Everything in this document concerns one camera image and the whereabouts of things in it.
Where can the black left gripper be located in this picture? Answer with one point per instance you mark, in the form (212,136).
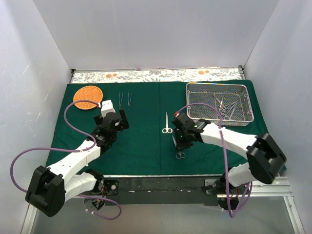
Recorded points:
(119,122)

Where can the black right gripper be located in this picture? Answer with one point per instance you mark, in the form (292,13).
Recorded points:
(179,142)

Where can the steel surgical scissors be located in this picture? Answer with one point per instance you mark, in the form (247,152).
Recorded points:
(167,129)
(179,154)

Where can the steel tweezers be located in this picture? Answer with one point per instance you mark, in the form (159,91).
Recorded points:
(120,99)
(129,100)

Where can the green surgical cloth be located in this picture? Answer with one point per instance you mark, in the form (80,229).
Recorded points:
(143,149)

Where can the round woven bamboo tray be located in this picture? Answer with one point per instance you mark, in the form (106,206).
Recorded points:
(91,93)

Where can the metal mesh instrument tray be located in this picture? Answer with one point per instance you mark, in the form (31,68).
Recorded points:
(202,104)

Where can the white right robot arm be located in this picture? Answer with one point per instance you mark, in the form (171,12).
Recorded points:
(265,159)

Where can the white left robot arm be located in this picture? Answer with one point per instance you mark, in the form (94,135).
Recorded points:
(51,187)

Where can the steel surgical forceps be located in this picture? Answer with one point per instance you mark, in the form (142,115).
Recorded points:
(226,110)

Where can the floral patterned table mat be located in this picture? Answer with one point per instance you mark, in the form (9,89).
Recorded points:
(160,75)

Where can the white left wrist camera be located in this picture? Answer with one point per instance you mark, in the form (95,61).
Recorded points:
(107,107)

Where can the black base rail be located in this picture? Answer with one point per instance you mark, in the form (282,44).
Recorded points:
(164,189)

